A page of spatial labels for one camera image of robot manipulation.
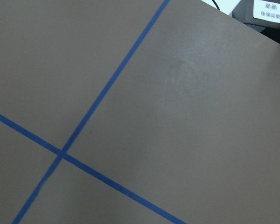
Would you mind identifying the black box with white label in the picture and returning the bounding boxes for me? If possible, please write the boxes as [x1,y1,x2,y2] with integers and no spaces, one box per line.
[231,0,280,29]

